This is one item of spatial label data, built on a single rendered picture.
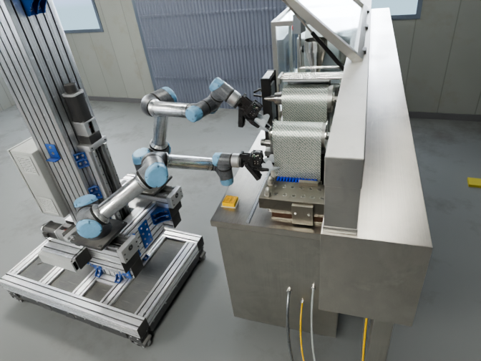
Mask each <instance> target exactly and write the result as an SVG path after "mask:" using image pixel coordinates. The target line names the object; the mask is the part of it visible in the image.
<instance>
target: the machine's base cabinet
mask: <svg viewBox="0 0 481 361"><path fill-rule="evenodd" d="M217 231H218V238H219V242H220V248H221V252H222V257H223V263H224V267H225V274H226V278H227V282H228V288H229V292H230V299H231V304H232V308H233V314H234V317H239V318H243V319H249V320H250V321H256V322H262V323H266V324H272V325H276V326H280V327H286V300H287V294H288V293H287V292H286V291H287V289H288V288H289V289H292V293H291V295H290V303H289V328H290V329H296V330H300V313H301V300H303V301H304V304H303V309H302V318H301V331H304V332H310V333H311V293H312V289H311V286H313V285H314V286H315V287H316V289H315V290H314V303H313V333H314V334H319V335H323V336H327V337H335V338H336V328H337V324H338V315H339V313H337V312H330V311H326V310H321V309H319V272H320V240H315V239H305V238H299V237H292V236H282V235H276V234H265V233H259V232H253V231H243V230H237V229H231V228H221V227H217Z"/></svg>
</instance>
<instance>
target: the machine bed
mask: <svg viewBox="0 0 481 361"><path fill-rule="evenodd" d="M261 138H265V131H264V130H261V131H260V133H259V134H258V137H257V138H256V140H255V142H254V144H253V145H252V147H251V149H250V150H249V153H251V151H253V150H262V151H263V159H264V158H267V156H265V153H264V152H265V149H266V146H261ZM260 172H261V171H260ZM267 173H268V171H264V172H261V174H262V176H261V179H260V180H256V179H255V178H254V177H253V176H252V175H251V173H250V172H249V171H248V170H247V168H246V167H245V166H244V167H243V168H239V170H238V172H237V173H236V175H235V178H234V179H233V180H234V182H233V184H232V185H230V186H229V188H228V190H227V191H226V193H225V195H224V196H223V199H222V201H221V202H220V204H219V206H218V207H217V209H216V211H215V213H214V214H213V217H212V218H211V220H210V224H211V226H214V227H221V228H231V229H237V230H243V231H253V232H259V233H265V234H276V235H282V236H292V237H299V238H305V239H315V240H320V237H321V227H322V224H317V223H314V224H313V225H312V226H308V225H301V224H295V223H292V221H287V220H281V219H274V218H271V217H272V212H271V211H268V209H267V208H259V202H258V205H257V207H256V210H255V212H254V214H253V217H252V219H251V222H250V223H246V221H247V219H248V216H249V214H250V212H251V209H252V207H253V204H254V203H255V201H256V198H257V196H258V193H259V191H260V189H261V186H262V185H263V182H264V180H265V178H266V175H267ZM226 196H237V197H238V198H239V199H240V200H239V202H238V205H237V206H236V208H227V207H221V206H222V202H223V200H224V198H225V197H226Z"/></svg>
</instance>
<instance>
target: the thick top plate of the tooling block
mask: <svg viewBox="0 0 481 361"><path fill-rule="evenodd" d="M266 187H269V188H270V189H271V193H272V195H271V196H270V197H266V196H264V194H265V192H264V191H265V188H266ZM324 188H325V186H324V185H323V184H319V185H318V187H316V186H300V185H299V184H298V183H296V182H287V181H277V180H275V181H274V184H273V185H272V186H269V185H267V180H266V182H265V184H264V187H263V189H262V191H261V194H260V195H259V198H258V201H259V208H269V209H276V210H283V211H291V205H292V203H297V204H305V205H312V206H314V213H316V214H324Z"/></svg>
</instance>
